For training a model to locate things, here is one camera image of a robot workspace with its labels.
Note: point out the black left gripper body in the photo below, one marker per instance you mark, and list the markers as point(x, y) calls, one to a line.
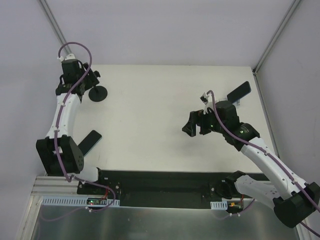
point(88, 80)

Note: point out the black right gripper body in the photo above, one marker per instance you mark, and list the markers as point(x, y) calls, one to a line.
point(200, 123)

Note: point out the white folding phone stand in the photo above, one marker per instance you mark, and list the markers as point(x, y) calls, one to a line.
point(237, 103)

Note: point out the blue smartphone black screen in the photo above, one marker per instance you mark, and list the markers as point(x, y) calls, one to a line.
point(239, 92)

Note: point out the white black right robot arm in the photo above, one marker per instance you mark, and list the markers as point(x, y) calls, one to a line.
point(290, 197)

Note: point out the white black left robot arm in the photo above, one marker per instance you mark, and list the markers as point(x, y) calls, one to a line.
point(59, 154)

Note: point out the black round-base phone holder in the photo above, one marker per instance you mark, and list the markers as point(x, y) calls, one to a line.
point(98, 92)

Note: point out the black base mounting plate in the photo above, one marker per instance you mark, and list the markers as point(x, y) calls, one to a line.
point(158, 189)

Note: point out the teal smartphone black screen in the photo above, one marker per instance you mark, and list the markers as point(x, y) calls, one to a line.
point(89, 142)

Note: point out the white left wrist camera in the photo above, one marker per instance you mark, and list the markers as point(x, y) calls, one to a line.
point(65, 58)

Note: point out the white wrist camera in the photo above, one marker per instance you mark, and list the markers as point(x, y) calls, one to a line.
point(209, 102)
point(65, 58)

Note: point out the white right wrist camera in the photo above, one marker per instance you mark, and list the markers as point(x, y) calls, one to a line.
point(209, 102)

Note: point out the right aluminium frame post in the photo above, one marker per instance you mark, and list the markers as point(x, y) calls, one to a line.
point(276, 35)

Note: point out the aluminium frame post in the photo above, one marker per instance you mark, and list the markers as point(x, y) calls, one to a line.
point(44, 5)
point(276, 35)

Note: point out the left aluminium frame post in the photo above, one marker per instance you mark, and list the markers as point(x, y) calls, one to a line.
point(44, 5)

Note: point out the right white cable duct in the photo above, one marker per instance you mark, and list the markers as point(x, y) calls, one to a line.
point(219, 205)

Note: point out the white cable duct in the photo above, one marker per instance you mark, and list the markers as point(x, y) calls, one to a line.
point(68, 201)
point(219, 205)

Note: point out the aluminium rail left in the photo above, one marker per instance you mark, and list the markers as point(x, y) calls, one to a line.
point(51, 185)

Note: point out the left white cable duct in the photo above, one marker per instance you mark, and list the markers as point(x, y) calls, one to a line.
point(68, 201)

